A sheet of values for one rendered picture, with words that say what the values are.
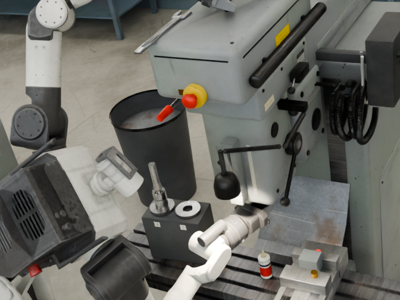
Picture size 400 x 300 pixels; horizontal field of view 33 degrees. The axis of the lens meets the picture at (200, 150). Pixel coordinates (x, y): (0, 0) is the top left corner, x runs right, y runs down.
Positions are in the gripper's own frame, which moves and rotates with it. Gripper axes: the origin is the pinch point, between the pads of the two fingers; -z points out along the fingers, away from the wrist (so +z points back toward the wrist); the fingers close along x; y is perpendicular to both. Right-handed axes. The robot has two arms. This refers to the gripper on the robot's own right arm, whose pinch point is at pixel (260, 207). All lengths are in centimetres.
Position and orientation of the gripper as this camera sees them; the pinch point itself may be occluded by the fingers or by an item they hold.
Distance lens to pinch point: 213.2
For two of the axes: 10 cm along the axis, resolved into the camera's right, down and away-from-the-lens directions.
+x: -7.1, -2.7, 6.5
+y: 1.7, 8.3, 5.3
